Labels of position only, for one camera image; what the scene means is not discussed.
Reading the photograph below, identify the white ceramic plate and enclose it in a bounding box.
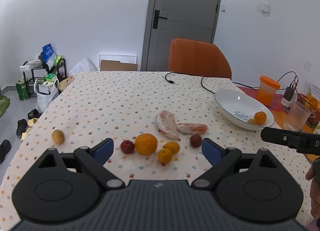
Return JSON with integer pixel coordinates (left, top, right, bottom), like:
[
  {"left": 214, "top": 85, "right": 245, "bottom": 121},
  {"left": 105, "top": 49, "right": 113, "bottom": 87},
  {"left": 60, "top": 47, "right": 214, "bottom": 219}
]
[{"left": 214, "top": 89, "right": 275, "bottom": 131}]

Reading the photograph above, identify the black door lock handle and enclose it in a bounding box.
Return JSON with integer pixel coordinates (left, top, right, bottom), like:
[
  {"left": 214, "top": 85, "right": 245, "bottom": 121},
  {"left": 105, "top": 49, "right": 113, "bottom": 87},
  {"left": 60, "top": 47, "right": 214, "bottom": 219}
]
[{"left": 152, "top": 9, "right": 168, "bottom": 29}]

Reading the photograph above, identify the black usb cable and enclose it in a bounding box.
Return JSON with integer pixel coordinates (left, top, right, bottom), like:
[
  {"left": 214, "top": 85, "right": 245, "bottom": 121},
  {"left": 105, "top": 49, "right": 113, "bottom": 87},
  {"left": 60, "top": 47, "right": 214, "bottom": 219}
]
[{"left": 164, "top": 71, "right": 262, "bottom": 94}]

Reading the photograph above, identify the small mandarin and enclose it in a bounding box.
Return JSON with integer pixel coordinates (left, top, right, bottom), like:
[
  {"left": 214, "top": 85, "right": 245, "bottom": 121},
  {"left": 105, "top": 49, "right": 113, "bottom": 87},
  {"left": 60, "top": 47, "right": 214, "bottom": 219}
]
[
  {"left": 158, "top": 148, "right": 173, "bottom": 166},
  {"left": 163, "top": 141, "right": 180, "bottom": 155},
  {"left": 254, "top": 111, "right": 267, "bottom": 125}
]

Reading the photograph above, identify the large orange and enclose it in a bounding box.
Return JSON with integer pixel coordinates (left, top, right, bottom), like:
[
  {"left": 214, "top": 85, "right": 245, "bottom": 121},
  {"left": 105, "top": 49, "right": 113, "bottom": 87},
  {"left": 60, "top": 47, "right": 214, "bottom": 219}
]
[{"left": 135, "top": 133, "right": 158, "bottom": 156}]

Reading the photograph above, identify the large peeled pomelo segment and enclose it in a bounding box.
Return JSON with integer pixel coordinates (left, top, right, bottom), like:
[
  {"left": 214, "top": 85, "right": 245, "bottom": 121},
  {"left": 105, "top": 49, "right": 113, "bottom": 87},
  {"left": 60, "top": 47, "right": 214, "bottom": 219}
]
[{"left": 155, "top": 110, "right": 181, "bottom": 140}]

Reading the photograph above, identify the white item on rack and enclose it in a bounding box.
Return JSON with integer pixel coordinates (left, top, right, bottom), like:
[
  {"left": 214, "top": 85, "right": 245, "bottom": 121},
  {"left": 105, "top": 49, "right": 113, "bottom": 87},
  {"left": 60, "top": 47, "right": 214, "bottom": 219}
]
[{"left": 20, "top": 58, "right": 43, "bottom": 71}]

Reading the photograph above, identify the dark red plum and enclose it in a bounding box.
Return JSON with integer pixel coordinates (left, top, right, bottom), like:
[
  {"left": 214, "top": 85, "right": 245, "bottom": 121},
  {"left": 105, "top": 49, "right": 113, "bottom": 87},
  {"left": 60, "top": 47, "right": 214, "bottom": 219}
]
[
  {"left": 120, "top": 140, "right": 135, "bottom": 155},
  {"left": 190, "top": 134, "right": 203, "bottom": 148}
]

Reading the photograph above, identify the black slipper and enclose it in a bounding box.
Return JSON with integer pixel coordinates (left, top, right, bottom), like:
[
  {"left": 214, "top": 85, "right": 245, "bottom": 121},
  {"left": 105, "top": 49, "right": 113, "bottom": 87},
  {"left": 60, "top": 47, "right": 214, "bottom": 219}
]
[{"left": 27, "top": 109, "right": 42, "bottom": 119}]

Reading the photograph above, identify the brown cardboard sheet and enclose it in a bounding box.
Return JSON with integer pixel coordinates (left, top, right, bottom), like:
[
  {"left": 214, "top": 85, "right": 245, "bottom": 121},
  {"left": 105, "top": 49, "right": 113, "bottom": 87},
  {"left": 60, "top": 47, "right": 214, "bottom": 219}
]
[{"left": 100, "top": 59, "right": 138, "bottom": 71}]

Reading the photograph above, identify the white board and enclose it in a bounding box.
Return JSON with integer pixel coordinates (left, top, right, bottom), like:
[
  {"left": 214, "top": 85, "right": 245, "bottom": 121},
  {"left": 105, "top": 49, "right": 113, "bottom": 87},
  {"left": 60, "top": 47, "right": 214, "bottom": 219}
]
[{"left": 99, "top": 54, "right": 138, "bottom": 71}]

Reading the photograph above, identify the grey door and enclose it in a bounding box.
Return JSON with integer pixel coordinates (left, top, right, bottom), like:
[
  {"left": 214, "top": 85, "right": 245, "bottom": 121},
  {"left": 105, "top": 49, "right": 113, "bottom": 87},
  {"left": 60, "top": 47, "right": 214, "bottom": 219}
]
[{"left": 141, "top": 0, "right": 224, "bottom": 72}]

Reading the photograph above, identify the black charger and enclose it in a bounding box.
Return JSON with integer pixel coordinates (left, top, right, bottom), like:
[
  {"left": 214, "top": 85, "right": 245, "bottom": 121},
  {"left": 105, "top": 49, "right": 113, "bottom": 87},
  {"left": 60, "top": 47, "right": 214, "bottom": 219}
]
[{"left": 284, "top": 87, "right": 297, "bottom": 101}]

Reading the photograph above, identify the wire basket with packets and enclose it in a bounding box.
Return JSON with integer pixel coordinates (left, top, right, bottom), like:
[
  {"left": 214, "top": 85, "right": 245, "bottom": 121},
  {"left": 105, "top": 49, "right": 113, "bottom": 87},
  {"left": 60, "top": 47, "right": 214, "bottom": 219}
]
[{"left": 296, "top": 84, "right": 320, "bottom": 128}]

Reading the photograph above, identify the black shoe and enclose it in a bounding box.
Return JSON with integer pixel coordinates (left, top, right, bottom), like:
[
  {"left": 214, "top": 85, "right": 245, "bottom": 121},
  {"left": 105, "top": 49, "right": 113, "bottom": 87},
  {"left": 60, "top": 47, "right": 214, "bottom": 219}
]
[
  {"left": 16, "top": 119, "right": 28, "bottom": 136},
  {"left": 0, "top": 140, "right": 12, "bottom": 164}
]

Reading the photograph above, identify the brown cardboard box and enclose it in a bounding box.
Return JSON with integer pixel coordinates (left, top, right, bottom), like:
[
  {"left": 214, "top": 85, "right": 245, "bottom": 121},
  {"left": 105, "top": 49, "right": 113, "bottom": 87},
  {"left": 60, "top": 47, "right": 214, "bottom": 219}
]
[{"left": 58, "top": 76, "right": 75, "bottom": 92}]

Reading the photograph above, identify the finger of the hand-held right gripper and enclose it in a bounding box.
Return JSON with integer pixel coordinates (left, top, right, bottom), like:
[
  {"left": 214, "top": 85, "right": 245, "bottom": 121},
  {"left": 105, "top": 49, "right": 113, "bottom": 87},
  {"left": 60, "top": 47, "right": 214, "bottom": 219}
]
[{"left": 260, "top": 127, "right": 300, "bottom": 149}]

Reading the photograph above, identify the green bag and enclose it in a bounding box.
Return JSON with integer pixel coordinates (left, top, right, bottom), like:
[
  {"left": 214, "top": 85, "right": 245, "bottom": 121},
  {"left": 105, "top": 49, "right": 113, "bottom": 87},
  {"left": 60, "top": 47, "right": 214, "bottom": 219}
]
[{"left": 15, "top": 74, "right": 29, "bottom": 101}]

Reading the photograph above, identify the orange lidded plastic container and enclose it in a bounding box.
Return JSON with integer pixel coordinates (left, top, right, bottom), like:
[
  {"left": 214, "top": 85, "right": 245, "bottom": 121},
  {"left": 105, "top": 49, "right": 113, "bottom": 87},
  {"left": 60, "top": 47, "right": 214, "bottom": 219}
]
[{"left": 257, "top": 76, "right": 281, "bottom": 106}]

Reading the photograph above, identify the clear plastic bag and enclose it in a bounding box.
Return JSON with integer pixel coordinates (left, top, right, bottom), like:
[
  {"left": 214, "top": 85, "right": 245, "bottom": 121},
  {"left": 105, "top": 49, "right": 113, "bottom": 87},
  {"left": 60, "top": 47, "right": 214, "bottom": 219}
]
[{"left": 69, "top": 58, "right": 97, "bottom": 76}]

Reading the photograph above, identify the green cloth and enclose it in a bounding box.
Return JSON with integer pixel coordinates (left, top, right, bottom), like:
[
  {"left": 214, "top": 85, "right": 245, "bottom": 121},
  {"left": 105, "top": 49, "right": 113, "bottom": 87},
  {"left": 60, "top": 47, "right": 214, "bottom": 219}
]
[{"left": 0, "top": 96, "right": 11, "bottom": 119}]

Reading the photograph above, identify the person's right hand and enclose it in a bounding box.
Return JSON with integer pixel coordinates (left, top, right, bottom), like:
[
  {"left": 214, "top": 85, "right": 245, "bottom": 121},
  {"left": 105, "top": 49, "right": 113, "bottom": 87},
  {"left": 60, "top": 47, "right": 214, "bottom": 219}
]
[{"left": 305, "top": 165, "right": 320, "bottom": 227}]

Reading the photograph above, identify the orange leather chair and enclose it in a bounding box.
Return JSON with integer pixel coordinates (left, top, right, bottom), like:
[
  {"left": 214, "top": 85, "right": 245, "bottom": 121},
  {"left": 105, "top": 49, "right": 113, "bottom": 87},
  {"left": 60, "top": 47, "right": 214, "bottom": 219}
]
[{"left": 169, "top": 37, "right": 232, "bottom": 80}]

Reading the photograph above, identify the clear plastic cup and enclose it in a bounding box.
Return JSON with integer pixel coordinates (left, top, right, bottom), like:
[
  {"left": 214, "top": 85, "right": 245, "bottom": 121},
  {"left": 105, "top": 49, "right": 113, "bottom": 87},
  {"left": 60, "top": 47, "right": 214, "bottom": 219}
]
[{"left": 284, "top": 100, "right": 311, "bottom": 131}]

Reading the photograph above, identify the black metal rack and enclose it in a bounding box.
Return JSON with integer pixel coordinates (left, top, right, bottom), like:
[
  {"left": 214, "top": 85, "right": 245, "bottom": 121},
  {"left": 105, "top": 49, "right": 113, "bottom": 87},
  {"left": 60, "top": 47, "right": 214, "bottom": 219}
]
[{"left": 22, "top": 58, "right": 67, "bottom": 97}]

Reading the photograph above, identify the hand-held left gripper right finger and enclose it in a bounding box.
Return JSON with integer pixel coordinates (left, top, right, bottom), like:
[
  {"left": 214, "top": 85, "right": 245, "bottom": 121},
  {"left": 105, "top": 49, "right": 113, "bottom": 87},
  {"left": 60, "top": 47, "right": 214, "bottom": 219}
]
[{"left": 192, "top": 138, "right": 278, "bottom": 189}]

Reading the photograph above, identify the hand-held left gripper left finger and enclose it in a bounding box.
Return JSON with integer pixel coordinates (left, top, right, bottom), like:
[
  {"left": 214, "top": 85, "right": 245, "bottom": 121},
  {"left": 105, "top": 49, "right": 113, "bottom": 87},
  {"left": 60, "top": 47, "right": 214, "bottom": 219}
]
[{"left": 37, "top": 138, "right": 125, "bottom": 191}]

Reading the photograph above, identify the small peeled pomelo segment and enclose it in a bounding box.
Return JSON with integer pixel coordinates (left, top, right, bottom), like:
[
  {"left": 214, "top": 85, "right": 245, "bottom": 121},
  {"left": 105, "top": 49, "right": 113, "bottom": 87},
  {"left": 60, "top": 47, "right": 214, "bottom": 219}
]
[{"left": 176, "top": 122, "right": 209, "bottom": 135}]

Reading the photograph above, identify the white shopping bag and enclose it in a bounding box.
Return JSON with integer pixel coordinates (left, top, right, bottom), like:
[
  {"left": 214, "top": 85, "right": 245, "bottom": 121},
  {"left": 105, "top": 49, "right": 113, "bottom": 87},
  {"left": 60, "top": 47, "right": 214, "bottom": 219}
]
[{"left": 34, "top": 78, "right": 60, "bottom": 112}]

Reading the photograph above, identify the blue plastic bag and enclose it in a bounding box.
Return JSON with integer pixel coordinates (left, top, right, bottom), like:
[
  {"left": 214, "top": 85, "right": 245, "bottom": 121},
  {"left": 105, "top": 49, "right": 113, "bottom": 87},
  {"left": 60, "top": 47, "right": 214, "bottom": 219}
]
[{"left": 41, "top": 43, "right": 57, "bottom": 67}]

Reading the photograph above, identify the red and orange mat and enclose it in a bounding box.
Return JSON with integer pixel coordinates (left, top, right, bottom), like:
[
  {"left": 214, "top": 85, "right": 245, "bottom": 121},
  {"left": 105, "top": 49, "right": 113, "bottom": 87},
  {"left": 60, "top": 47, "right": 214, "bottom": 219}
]
[{"left": 236, "top": 86, "right": 320, "bottom": 163}]

